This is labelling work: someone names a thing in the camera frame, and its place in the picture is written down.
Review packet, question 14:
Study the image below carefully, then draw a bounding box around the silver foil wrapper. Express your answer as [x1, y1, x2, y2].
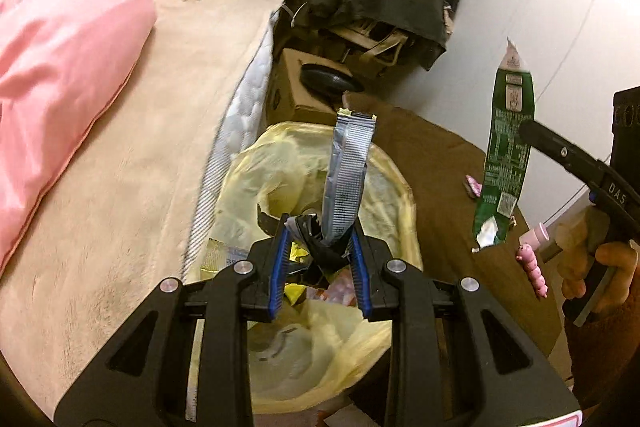
[285, 108, 377, 275]

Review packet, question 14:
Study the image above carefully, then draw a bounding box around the pink cup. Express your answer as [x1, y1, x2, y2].
[519, 224, 563, 263]

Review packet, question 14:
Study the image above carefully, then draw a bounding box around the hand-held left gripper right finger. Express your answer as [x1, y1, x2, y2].
[350, 229, 583, 427]

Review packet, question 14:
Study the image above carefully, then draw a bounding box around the cardboard box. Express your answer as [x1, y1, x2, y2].
[265, 48, 346, 125]

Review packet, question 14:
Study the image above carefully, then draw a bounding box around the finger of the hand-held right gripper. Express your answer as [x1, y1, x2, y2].
[517, 119, 628, 208]

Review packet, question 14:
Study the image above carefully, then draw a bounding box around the person's right hand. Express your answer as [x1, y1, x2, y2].
[595, 239, 640, 319]

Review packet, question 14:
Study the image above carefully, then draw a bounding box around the green snack wrapper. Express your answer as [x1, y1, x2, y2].
[472, 38, 537, 253]

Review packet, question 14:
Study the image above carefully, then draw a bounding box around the pink toy figure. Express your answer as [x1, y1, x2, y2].
[516, 244, 549, 299]

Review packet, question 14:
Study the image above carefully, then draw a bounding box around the brown table cloth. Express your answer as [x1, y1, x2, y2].
[345, 93, 563, 358]

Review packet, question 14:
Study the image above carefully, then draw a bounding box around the black round disc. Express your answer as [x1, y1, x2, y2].
[300, 63, 365, 100]

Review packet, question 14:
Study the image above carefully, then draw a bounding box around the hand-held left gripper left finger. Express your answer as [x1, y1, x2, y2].
[54, 227, 293, 427]

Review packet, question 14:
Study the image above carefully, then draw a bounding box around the trash bin with yellow bag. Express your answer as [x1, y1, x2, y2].
[192, 121, 425, 413]

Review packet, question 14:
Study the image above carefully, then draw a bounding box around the beige office chair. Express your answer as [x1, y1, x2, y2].
[325, 22, 416, 68]

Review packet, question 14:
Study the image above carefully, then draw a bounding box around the pink blanket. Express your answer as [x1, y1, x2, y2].
[0, 0, 158, 268]

